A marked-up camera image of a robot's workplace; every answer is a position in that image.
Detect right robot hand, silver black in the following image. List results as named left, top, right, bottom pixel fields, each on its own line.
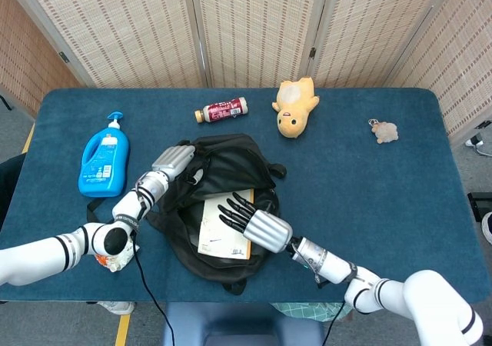
left=217, top=191, right=294, bottom=255

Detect left robot hand, silver black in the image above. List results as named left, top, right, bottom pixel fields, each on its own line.
left=151, top=139, right=204, bottom=186

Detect yellow white notebook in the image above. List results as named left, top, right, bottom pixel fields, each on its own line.
left=197, top=187, right=257, bottom=261

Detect black backpack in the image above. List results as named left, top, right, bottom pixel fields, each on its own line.
left=86, top=133, right=288, bottom=296

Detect blue detergent pump bottle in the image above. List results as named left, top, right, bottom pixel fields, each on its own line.
left=78, top=111, right=131, bottom=198

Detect drink bottle, maroon label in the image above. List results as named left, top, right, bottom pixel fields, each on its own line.
left=194, top=96, right=249, bottom=125

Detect green checkered cloth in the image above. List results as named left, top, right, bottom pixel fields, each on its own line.
left=270, top=302, right=354, bottom=323

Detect blue padded seat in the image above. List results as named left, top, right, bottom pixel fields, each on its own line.
left=161, top=301, right=326, bottom=346

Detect orange white snack packet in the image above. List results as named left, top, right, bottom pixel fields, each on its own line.
left=95, top=245, right=141, bottom=273

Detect yellow plush toy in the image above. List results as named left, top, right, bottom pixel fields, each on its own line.
left=271, top=76, right=321, bottom=139

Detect blue felt table cover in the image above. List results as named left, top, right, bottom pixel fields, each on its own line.
left=0, top=87, right=492, bottom=305

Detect woven folding screen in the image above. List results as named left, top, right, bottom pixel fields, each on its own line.
left=0, top=0, right=492, bottom=139

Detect white sneaker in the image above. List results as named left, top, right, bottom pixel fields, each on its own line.
left=96, top=301, right=136, bottom=316

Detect person in dark clothes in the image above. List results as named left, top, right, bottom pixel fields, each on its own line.
left=0, top=153, right=27, bottom=231

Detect black box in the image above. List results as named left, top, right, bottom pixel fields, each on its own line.
left=467, top=191, right=492, bottom=223

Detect grey shoe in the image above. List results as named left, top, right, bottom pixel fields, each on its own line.
left=480, top=211, right=492, bottom=246

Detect black cable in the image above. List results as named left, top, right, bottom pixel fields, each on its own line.
left=321, top=301, right=347, bottom=346
left=129, top=236, right=177, bottom=346

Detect small fluffy keychain toy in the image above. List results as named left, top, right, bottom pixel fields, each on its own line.
left=367, top=118, right=400, bottom=145

